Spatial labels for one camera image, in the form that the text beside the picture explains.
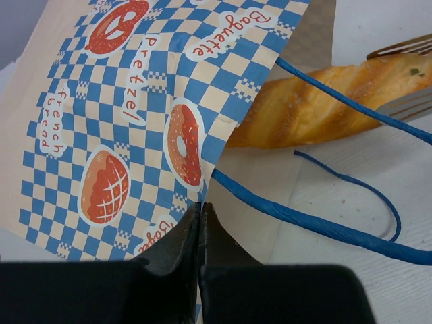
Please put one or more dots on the metal tongs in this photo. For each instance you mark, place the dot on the metal tongs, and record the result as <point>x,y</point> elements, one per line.
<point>405,94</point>

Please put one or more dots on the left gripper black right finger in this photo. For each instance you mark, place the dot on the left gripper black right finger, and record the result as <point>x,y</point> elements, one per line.
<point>236,288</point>

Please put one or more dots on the scored orange bread loaf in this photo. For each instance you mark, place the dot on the scored orange bread loaf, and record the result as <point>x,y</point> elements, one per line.
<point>291,112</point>

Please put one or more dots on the checkered paper bag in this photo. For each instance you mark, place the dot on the checkered paper bag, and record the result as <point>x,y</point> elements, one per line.
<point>120,110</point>

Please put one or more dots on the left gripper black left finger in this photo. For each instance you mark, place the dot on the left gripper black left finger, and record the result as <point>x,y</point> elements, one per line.
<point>157,286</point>

